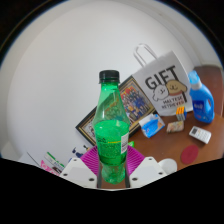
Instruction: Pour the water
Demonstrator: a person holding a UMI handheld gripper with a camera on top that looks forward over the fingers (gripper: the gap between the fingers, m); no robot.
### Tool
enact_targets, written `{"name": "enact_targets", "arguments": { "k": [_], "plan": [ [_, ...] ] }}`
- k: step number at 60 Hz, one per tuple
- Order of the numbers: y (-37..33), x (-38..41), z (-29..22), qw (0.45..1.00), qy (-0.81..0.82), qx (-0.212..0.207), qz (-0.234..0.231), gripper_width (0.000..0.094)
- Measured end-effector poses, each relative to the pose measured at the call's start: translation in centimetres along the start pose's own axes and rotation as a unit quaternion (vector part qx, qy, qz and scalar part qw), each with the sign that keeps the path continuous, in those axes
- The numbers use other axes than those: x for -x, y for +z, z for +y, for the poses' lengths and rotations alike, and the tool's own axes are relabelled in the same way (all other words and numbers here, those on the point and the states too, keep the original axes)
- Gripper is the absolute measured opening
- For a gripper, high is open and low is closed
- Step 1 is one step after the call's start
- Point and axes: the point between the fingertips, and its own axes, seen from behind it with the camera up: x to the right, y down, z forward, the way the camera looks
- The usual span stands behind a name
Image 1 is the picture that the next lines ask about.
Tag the white paper gift bag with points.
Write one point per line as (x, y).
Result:
(160, 83)

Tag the dark blue pump bottle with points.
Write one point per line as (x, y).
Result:
(78, 153)

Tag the white remote control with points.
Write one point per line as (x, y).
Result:
(200, 134)

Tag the blue white tissue pack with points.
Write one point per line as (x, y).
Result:
(151, 126)

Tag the flat round red coaster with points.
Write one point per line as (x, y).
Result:
(190, 154)

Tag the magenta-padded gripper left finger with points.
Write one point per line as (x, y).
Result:
(75, 170)

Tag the blue detergent bottle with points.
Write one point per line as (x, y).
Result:
(203, 105)

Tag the tall green white box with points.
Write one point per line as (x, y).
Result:
(56, 160)

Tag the framed group photo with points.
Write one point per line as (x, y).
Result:
(138, 103)

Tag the brown snack packet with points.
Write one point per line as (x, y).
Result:
(175, 126)

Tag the colourful puzzle cube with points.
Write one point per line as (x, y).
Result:
(181, 113)

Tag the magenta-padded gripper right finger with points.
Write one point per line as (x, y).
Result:
(146, 170)

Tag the green plastic drink bottle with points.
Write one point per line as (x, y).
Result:
(110, 140)

